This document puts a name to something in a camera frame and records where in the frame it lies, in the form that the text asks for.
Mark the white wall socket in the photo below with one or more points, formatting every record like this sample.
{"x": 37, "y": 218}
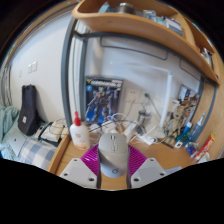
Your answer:
{"x": 134, "y": 95}

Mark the blue white plaid pillow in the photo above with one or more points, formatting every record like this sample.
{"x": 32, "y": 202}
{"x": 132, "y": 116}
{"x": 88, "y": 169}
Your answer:
{"x": 38, "y": 153}

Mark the white power strip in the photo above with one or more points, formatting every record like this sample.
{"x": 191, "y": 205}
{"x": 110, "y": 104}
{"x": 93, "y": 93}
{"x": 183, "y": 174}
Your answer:
{"x": 147, "y": 139}

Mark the blue robot model kit box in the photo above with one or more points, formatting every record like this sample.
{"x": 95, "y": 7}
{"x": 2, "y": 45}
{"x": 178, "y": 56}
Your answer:
{"x": 103, "y": 100}

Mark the grey computer mouse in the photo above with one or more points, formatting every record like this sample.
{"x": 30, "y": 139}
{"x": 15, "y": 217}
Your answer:
{"x": 113, "y": 153}

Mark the black backpack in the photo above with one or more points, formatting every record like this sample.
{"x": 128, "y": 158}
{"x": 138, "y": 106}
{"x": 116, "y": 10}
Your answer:
{"x": 28, "y": 110}

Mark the beige robot figure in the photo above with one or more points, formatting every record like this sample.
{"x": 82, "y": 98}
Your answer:
{"x": 176, "y": 121}

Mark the colourful picture box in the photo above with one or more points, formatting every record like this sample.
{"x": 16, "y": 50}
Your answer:
{"x": 190, "y": 93}

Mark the wooden shelf with items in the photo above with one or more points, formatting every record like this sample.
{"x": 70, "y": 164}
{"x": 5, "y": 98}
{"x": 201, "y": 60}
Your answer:
{"x": 140, "y": 25}

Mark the clear glass jar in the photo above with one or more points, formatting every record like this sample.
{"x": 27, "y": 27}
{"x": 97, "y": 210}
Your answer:
{"x": 144, "y": 117}

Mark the white desk lamp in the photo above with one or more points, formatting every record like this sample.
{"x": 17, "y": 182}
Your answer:
{"x": 166, "y": 100}

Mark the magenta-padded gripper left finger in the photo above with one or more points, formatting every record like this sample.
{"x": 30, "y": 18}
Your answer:
{"x": 78, "y": 171}

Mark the white wall light switch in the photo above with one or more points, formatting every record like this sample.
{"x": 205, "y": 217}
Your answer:
{"x": 32, "y": 67}

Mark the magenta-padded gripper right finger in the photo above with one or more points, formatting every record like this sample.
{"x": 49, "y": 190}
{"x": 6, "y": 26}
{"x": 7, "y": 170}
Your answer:
{"x": 148, "y": 171}

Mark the teal blanket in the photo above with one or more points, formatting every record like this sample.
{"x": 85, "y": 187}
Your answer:
{"x": 7, "y": 126}

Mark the white flat pouch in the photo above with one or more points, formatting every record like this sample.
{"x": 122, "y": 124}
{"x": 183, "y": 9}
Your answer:
{"x": 55, "y": 131}

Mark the grey metal frame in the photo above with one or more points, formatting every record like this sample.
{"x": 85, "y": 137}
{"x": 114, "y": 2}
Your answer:
{"x": 66, "y": 73}

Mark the blue spray bottle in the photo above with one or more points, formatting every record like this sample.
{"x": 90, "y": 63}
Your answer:
{"x": 196, "y": 128}

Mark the white red-capped pump bottle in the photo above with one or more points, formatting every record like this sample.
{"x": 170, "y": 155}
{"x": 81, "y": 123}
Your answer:
{"x": 80, "y": 136}

